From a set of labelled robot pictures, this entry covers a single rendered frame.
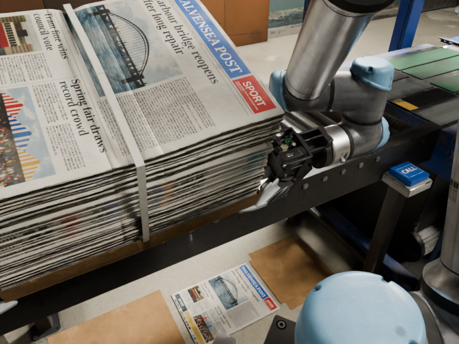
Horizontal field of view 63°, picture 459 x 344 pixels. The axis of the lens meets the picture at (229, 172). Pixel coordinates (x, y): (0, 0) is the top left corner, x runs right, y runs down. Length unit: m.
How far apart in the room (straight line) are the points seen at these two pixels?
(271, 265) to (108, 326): 0.74
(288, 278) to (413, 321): 1.36
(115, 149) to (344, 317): 0.29
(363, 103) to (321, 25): 0.28
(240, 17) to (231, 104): 4.02
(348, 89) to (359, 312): 0.42
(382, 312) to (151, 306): 1.36
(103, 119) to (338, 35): 0.29
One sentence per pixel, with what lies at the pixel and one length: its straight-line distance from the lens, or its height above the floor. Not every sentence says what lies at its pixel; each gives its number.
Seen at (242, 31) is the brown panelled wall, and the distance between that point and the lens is 4.51.
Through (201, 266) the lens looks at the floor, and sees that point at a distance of 1.79.
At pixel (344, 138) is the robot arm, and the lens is 0.74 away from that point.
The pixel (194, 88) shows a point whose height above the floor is 1.19.
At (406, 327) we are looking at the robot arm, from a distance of 0.42.
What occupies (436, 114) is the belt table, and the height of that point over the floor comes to 0.80.
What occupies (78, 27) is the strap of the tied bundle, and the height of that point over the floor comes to 1.25.
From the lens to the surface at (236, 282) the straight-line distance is 1.73.
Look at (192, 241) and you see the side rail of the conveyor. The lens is 0.89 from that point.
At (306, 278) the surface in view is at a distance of 1.78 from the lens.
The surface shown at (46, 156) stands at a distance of 0.41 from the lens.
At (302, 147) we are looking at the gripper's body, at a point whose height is 1.02.
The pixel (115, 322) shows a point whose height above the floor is 0.00.
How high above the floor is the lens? 1.38
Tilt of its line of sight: 36 degrees down
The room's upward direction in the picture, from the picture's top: straight up
